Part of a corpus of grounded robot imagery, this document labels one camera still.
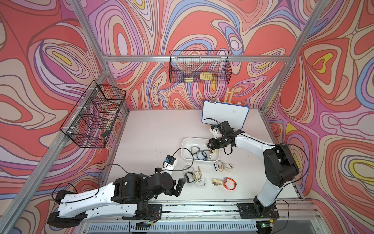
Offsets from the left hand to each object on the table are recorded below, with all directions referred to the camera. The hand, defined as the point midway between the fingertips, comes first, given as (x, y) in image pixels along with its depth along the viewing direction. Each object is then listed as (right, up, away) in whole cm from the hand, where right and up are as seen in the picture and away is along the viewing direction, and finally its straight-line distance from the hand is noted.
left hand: (180, 180), depth 65 cm
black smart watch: (+3, -6, +18) cm, 19 cm away
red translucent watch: (+24, -7, +16) cm, 30 cm away
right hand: (+19, +10, +28) cm, 35 cm away
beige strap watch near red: (+19, -8, +16) cm, 26 cm away
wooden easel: (+27, +44, +22) cm, 57 cm away
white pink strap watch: (+3, -1, +22) cm, 22 cm away
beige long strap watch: (+8, -5, +18) cm, 20 cm away
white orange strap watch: (+23, -1, +24) cm, 33 cm away
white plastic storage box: (+9, +11, +34) cm, 37 cm away
